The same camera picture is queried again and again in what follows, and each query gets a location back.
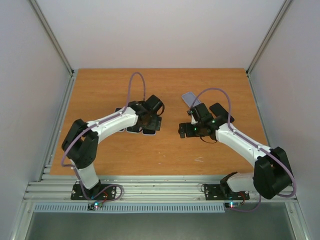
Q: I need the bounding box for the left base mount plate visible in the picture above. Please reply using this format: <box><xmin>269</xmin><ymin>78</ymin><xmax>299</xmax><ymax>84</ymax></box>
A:
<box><xmin>70</xmin><ymin>184</ymin><xmax>118</xmax><ymax>201</ymax></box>

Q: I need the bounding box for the right controller board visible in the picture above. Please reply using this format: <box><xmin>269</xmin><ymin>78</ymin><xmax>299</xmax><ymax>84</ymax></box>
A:
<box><xmin>224</xmin><ymin>201</ymin><xmax>243</xmax><ymax>209</ymax></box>

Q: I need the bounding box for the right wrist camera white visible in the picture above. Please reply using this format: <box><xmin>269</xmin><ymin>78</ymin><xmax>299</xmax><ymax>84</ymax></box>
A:
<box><xmin>187</xmin><ymin>109</ymin><xmax>197</xmax><ymax>125</ymax></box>

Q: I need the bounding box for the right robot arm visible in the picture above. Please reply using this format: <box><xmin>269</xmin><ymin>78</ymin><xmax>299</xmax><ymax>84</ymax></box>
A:
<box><xmin>178</xmin><ymin>103</ymin><xmax>294</xmax><ymax>200</ymax></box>

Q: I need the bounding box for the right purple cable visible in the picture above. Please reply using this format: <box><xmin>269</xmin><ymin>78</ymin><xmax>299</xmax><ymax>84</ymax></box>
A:
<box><xmin>188</xmin><ymin>87</ymin><xmax>298</xmax><ymax>213</ymax></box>

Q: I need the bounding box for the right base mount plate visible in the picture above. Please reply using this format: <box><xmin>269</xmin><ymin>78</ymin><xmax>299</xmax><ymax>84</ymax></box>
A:
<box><xmin>200</xmin><ymin>183</ymin><xmax>250</xmax><ymax>201</ymax></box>

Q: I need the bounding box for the lavender phone case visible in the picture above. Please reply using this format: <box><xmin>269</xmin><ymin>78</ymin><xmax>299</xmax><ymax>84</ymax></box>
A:
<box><xmin>114</xmin><ymin>107</ymin><xmax>125</xmax><ymax>133</ymax></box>

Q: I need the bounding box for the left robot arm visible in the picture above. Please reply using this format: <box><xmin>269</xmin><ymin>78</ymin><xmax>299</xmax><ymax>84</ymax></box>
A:
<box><xmin>61</xmin><ymin>95</ymin><xmax>165</xmax><ymax>199</ymax></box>

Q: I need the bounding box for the aluminium rail frame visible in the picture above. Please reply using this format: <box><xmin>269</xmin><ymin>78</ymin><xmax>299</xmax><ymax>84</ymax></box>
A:
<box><xmin>22</xmin><ymin>174</ymin><xmax>298</xmax><ymax>203</ymax></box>

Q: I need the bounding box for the left controller board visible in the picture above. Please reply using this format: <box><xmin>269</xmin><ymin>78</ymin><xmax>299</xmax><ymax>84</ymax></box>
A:
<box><xmin>87</xmin><ymin>202</ymin><xmax>104</xmax><ymax>211</ymax></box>

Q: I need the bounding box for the grey slotted cable duct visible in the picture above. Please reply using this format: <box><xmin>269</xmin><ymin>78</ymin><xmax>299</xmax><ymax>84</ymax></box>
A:
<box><xmin>34</xmin><ymin>203</ymin><xmax>225</xmax><ymax>214</ymax></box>

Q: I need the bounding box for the purple cable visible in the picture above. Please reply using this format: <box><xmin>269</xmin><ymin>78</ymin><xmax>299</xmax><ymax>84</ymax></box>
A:
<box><xmin>60</xmin><ymin>71</ymin><xmax>147</xmax><ymax>201</ymax></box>
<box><xmin>188</xmin><ymin>87</ymin><xmax>298</xmax><ymax>213</ymax></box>

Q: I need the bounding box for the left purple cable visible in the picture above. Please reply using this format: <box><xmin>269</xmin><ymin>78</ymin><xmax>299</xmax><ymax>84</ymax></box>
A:
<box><xmin>60</xmin><ymin>71</ymin><xmax>147</xmax><ymax>201</ymax></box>

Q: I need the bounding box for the base mount plate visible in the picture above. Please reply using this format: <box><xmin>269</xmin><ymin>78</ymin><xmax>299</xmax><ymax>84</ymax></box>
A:
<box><xmin>70</xmin><ymin>184</ymin><xmax>118</xmax><ymax>201</ymax></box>
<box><xmin>200</xmin><ymin>183</ymin><xmax>250</xmax><ymax>201</ymax></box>

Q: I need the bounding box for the light blue phone case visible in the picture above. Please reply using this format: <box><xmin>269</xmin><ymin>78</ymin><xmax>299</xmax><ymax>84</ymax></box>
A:
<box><xmin>125</xmin><ymin>126</ymin><xmax>143</xmax><ymax>134</ymax></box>

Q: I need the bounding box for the controller board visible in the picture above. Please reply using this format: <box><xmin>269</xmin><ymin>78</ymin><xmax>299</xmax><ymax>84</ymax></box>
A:
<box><xmin>224</xmin><ymin>201</ymin><xmax>243</xmax><ymax>209</ymax></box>
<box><xmin>87</xmin><ymin>202</ymin><xmax>104</xmax><ymax>211</ymax></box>

